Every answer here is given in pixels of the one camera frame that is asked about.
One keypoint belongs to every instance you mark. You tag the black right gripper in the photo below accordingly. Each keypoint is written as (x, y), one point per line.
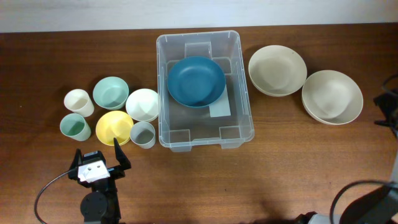
(385, 101)

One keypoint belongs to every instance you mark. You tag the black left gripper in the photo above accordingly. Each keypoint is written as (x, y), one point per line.
(119, 171)

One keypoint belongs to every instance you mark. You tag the beige bowl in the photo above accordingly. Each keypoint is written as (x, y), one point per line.
(332, 97)
(276, 70)

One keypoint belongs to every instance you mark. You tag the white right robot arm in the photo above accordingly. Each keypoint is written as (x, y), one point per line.
(378, 206)

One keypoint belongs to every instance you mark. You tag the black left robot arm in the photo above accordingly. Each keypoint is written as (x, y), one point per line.
(101, 205)

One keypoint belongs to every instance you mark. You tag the yellow small bowl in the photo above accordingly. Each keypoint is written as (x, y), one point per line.
(114, 124)

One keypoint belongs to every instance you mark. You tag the green plastic cup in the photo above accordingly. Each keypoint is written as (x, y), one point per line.
(75, 126)

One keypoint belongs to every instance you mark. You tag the grey plastic cup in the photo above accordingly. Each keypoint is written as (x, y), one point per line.
(143, 134)

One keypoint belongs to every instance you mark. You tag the cream plastic cup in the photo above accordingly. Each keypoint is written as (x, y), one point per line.
(79, 101)

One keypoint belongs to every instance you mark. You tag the green small bowl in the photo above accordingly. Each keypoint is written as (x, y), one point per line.
(111, 93)

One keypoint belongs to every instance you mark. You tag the white small bowl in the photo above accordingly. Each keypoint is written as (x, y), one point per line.
(143, 105)

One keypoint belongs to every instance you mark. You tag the clear plastic storage bin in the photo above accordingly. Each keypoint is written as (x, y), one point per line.
(182, 127)

